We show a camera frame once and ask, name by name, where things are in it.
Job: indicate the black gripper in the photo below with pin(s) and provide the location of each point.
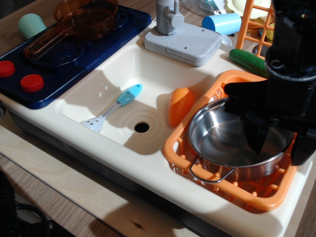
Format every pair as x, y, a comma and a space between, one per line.
288, 97

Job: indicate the stainless steel pan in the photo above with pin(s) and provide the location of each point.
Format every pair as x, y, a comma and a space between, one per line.
218, 139

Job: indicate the orange plastic drying rack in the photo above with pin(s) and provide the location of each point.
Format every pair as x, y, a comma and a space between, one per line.
260, 195

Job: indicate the cream toy sink unit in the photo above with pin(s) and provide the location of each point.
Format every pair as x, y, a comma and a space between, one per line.
120, 175

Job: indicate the green toy cucumber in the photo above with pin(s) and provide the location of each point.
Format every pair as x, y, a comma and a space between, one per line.
249, 61

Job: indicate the yellow toy lemon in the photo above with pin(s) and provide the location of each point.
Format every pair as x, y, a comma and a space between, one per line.
270, 32

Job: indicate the orange toy carrot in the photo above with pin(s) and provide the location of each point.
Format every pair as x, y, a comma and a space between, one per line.
180, 103

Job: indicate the grey toy faucet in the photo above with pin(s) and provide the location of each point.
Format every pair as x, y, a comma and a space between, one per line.
176, 39

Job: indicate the light blue cup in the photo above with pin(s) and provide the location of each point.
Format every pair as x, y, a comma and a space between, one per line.
225, 24

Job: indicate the yellow plastic plate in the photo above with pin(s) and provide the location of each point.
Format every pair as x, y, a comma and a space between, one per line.
238, 6

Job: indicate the dark blue toy stove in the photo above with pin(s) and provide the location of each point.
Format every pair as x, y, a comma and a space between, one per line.
68, 61

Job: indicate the transparent brown saucepan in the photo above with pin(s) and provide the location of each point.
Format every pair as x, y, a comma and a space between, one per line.
79, 20

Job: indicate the red stove knob right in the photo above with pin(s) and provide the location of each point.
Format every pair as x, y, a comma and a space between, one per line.
32, 83

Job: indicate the red stove knob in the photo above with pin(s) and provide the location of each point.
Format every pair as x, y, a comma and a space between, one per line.
7, 68
32, 83

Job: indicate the mint green cup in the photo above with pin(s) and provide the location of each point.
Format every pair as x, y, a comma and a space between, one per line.
30, 25

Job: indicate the red stove knob left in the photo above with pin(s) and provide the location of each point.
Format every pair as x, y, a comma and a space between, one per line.
7, 68

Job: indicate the orange wire basket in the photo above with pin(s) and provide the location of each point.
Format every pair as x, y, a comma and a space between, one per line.
254, 30

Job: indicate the blue handled white spatula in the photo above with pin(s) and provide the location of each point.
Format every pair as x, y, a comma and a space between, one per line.
126, 97

